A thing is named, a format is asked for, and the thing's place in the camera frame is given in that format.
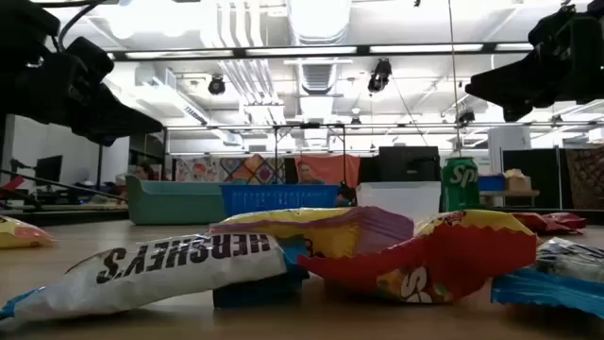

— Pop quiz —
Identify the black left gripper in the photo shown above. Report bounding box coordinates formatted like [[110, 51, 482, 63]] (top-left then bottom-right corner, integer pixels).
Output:
[[0, 36, 164, 147]]

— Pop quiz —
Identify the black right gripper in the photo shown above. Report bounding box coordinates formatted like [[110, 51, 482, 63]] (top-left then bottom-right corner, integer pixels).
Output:
[[464, 4, 604, 123]]

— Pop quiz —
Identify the red candy packet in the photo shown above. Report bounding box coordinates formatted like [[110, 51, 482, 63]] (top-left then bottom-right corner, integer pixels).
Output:
[[296, 221, 539, 305], [512, 212, 556, 236], [542, 212, 589, 232]]

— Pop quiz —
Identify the yellow candy packet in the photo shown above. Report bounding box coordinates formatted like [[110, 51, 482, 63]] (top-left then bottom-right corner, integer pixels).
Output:
[[413, 209, 537, 238], [0, 215, 57, 250], [210, 206, 415, 260]]

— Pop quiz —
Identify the person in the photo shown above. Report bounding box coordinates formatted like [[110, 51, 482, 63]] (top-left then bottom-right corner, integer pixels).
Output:
[[134, 161, 157, 182], [296, 161, 327, 185]]

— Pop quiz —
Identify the black desk monitor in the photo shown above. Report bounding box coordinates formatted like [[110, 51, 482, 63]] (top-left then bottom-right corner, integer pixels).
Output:
[[34, 154, 64, 188]]

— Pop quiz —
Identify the cardboard box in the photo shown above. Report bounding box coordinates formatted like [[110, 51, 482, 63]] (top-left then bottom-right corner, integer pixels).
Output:
[[504, 168, 533, 193]]

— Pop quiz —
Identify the black partition panel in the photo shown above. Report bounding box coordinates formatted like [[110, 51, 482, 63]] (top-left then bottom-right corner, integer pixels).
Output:
[[501, 147, 563, 210]]

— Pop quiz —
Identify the blue storage bin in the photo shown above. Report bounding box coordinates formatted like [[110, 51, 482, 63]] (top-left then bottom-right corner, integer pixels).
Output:
[[478, 175, 508, 193]]

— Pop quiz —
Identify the wooden side table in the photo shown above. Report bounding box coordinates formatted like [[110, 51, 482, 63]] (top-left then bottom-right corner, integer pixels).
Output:
[[478, 189, 542, 209]]

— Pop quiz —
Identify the green plastic bin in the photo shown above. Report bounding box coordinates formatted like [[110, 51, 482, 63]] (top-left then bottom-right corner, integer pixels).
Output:
[[125, 174, 228, 227]]

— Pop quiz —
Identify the green Sprite can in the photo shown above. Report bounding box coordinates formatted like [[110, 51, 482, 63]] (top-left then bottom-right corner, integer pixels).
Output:
[[441, 156, 481, 213]]

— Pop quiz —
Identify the brown patterned hanging cloth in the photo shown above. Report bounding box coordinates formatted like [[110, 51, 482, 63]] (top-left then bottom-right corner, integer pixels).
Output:
[[564, 146, 604, 211]]

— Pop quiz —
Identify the black box monitor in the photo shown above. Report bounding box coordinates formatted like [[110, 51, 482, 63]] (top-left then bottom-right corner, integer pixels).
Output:
[[377, 145, 442, 183]]

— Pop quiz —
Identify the colourful patterned quilt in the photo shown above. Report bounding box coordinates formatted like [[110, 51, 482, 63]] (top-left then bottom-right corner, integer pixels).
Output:
[[173, 153, 289, 185]]

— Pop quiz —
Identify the white blue Hershey's bar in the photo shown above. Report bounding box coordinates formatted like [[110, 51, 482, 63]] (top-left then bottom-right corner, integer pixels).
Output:
[[0, 231, 310, 327], [490, 235, 604, 320]]

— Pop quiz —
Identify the clear plastic container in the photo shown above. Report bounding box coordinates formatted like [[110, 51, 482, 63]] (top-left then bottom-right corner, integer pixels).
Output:
[[356, 181, 443, 223]]

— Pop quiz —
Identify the blue plastic mesh basket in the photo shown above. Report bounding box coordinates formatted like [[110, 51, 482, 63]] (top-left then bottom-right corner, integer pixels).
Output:
[[219, 183, 342, 218]]

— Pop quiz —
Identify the orange hanging cloth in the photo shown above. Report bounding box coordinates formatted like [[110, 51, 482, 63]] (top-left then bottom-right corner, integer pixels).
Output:
[[294, 154, 362, 188]]

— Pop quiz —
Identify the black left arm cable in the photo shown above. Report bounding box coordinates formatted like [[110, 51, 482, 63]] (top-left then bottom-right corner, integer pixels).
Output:
[[0, 167, 128, 201]]

